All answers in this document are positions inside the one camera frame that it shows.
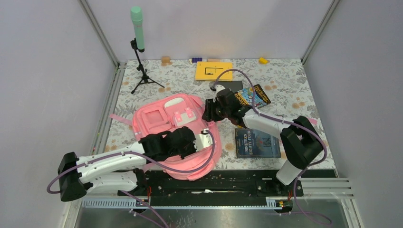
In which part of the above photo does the floral table mat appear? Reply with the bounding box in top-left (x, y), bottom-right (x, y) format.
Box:
top-left (113, 58), bottom-right (327, 170)

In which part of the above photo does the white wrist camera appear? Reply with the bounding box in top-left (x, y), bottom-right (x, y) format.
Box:
top-left (210, 84), bottom-right (226, 93)
top-left (194, 129), bottom-right (212, 152)

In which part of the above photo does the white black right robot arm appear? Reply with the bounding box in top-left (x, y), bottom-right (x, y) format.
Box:
top-left (202, 85), bottom-right (327, 196)

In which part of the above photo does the pink student backpack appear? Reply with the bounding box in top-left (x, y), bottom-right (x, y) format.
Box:
top-left (110, 94), bottom-right (222, 181)

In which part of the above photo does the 169-Storey Treehouse book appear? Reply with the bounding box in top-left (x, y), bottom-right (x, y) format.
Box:
top-left (234, 84), bottom-right (271, 108)

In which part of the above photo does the black tablet case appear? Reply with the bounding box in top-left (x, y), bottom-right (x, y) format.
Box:
top-left (224, 81), bottom-right (243, 92)

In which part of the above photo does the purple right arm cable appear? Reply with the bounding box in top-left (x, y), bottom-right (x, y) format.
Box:
top-left (210, 68), bottom-right (333, 228)

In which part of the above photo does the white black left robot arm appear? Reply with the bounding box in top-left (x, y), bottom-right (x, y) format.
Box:
top-left (56, 126), bottom-right (201, 202)

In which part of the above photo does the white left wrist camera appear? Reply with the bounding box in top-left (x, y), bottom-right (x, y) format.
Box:
top-left (194, 129), bottom-right (212, 152)

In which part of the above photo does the Nineteen Eighty-Four blue book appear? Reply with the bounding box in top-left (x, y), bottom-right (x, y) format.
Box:
top-left (235, 128), bottom-right (281, 159)

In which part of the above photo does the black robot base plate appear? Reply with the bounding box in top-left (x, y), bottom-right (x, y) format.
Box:
top-left (129, 170), bottom-right (306, 205)

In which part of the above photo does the natural block at back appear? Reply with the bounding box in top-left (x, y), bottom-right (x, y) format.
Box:
top-left (161, 57), bottom-right (171, 66)

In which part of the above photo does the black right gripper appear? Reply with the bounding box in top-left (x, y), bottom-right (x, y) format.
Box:
top-left (201, 98), bottom-right (230, 123)

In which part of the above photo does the black microphone tripod stand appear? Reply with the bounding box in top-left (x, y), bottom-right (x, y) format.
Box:
top-left (130, 38), bottom-right (165, 94)

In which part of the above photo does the yellow book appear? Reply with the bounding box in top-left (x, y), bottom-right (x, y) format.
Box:
top-left (194, 61), bottom-right (233, 81)

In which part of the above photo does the yellow block at back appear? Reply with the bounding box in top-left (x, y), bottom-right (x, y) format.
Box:
top-left (259, 57), bottom-right (269, 64)

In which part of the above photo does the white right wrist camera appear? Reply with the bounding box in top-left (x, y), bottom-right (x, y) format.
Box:
top-left (210, 84), bottom-right (226, 93)

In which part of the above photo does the green microphone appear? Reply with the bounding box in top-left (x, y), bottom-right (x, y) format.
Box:
top-left (130, 6), bottom-right (145, 52)

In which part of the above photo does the purple block at back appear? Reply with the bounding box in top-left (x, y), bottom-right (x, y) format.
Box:
top-left (191, 57), bottom-right (203, 63)

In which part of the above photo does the grey slotted cable duct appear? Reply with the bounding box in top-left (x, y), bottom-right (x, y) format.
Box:
top-left (81, 197), bottom-right (284, 210)

